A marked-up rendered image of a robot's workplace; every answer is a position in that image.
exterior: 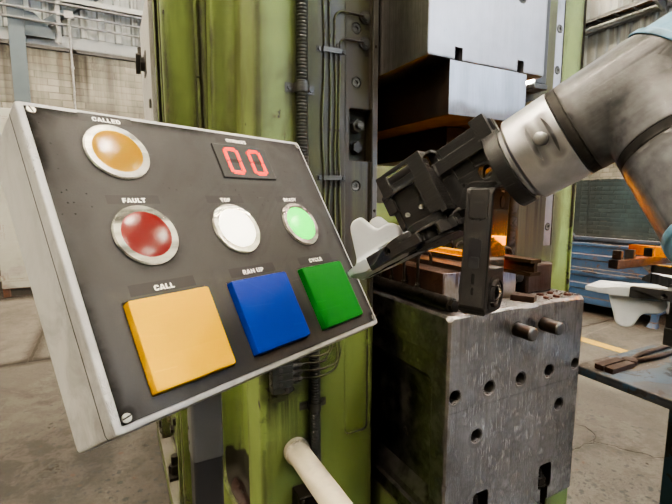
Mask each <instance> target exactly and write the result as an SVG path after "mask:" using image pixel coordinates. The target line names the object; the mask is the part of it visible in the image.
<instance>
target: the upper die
mask: <svg viewBox="0 0 672 504"><path fill-rule="evenodd" d="M526 80H527V74H523V73H518V72H513V71H508V70H503V69H497V68H492V67H487V66H482V65H477V64H472V63H467V62H462V61H457V60H451V59H449V60H447V61H445V62H442V63H440V64H437V65H435V66H432V67H430V68H428V69H425V70H423V71H420V72H418V73H415V74H413V75H411V76H408V77H406V78H403V79H401V80H398V81H396V82H394V83H391V84H389V85H386V86H384V87H381V88H379V89H378V135H377V141H382V140H387V139H391V138H396V137H401V136H405V135H410V134H415V133H419V132H424V131H429V130H434V129H438V128H443V127H456V128H466V129H469V128H470V126H469V124H468V122H469V121H471V120H472V119H474V118H475V117H476V116H478V115H479V114H481V113H482V114H484V115H485V117H486V119H487V118H493V119H495V121H496V123H497V125H498V127H499V128H500V126H501V123H502V122H503V121H505V120H506V119H508V118H509V117H511V116H512V115H513V114H515V113H516V112H518V111H519V110H521V109H522V108H524V107H525V98H526Z"/></svg>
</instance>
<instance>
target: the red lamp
mask: <svg viewBox="0 0 672 504"><path fill-rule="evenodd" d="M121 234H122V237H123V239H124V241H125V243H126V244H127V245H128V246H129V247H130V248H131V249H132V250H133V251H135V252H137V253H138V254H141V255H143V256H148V257H157V256H161V255H163V254H165V253H166V252H167V251H168V250H169V249H170V247H171V244H172V235H171V232H170V229H169V227H168V226H167V225H166V223H165V222H164V221H163V220H162V219H160V218H159V217H157V216H156V215H154V214H151V213H148V212H141V211H139V212H133V213H131V214H129V215H127V216H126V217H125V218H124V220H123V221H122V224H121Z"/></svg>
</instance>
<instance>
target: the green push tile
mask: <svg viewBox="0 0 672 504"><path fill-rule="evenodd" d="M297 271H298V274H299V276H300V278H301V281H302V283H303V286H304V288H305V290H306V293H307V295H308V298H309V300H310V302H311V305H312V307H313V310H314V312H315V314H316V317H317V319H318V321H319V324H320V326H321V329H322V331H324V330H327V329H329V328H332V327H334V326H337V325H339V324H342V323H345V322H347V321H350V320H352V319H355V318H357V317H359V316H361V315H362V314H363V311H362V309H361V307H360V304H359V302H358V300H357V298H356V295H355V293H354V291H353V289H352V286H351V284H350V282H349V280H348V277H347V275H346V273H345V270H344V268H343V266H342V264H341V262H340V261H335V262H330V263H324V264H319V265H314V266H309V267H304V268H301V269H299V270H297Z"/></svg>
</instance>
